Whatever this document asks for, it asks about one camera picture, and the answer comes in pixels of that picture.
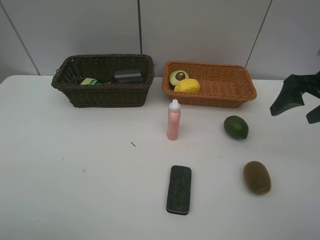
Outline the orange wicker basket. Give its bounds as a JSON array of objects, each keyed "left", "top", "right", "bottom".
[{"left": 162, "top": 61, "right": 257, "bottom": 108}]

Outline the brown kiwi fruit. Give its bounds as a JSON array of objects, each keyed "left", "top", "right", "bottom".
[{"left": 243, "top": 161, "right": 272, "bottom": 195}]

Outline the pink bottle white cap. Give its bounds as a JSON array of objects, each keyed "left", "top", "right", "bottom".
[{"left": 166, "top": 99, "right": 181, "bottom": 141}]

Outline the halved avocado with pit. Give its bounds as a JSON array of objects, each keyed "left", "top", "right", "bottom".
[{"left": 169, "top": 70, "right": 189, "bottom": 88}]

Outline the yellow lemon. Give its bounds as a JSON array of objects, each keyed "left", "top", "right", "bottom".
[{"left": 174, "top": 78, "right": 201, "bottom": 93}]

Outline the black box in basket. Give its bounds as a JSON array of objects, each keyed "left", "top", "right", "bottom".
[{"left": 112, "top": 68, "right": 144, "bottom": 84}]

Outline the dark green lime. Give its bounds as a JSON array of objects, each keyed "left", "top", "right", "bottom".
[{"left": 223, "top": 115, "right": 249, "bottom": 140}]

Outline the grey felt board eraser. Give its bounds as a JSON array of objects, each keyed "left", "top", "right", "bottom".
[{"left": 166, "top": 165, "right": 192, "bottom": 216}]

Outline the dark brown wicker basket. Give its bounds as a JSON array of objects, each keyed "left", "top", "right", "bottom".
[{"left": 51, "top": 54, "right": 155, "bottom": 108}]

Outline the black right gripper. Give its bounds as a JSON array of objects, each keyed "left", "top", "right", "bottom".
[{"left": 270, "top": 72, "right": 320, "bottom": 124}]

